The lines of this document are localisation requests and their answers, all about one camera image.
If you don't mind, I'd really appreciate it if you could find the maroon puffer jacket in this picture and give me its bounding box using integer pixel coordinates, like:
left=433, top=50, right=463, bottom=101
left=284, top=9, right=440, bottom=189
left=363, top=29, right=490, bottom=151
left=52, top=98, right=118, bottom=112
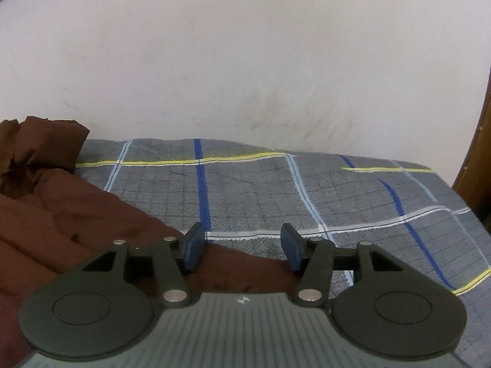
left=0, top=116, right=305, bottom=368

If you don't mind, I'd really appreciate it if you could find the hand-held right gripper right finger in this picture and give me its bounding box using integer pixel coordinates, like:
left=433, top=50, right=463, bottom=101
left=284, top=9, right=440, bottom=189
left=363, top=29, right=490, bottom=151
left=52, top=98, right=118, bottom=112
left=281, top=223, right=404, bottom=308

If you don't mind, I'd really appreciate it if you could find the grey plaid bedsheet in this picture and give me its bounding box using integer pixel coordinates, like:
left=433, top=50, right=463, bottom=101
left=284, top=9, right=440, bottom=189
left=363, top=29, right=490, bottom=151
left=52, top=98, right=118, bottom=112
left=74, top=138, right=491, bottom=368

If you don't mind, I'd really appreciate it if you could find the brown wooden door frame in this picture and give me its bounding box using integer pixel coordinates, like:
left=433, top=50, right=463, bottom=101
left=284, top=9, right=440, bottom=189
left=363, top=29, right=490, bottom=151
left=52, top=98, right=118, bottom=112
left=452, top=73, right=491, bottom=235

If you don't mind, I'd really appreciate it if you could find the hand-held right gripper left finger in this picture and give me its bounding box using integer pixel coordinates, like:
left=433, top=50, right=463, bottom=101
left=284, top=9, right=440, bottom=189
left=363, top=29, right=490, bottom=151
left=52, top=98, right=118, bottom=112
left=80, top=222, right=206, bottom=308

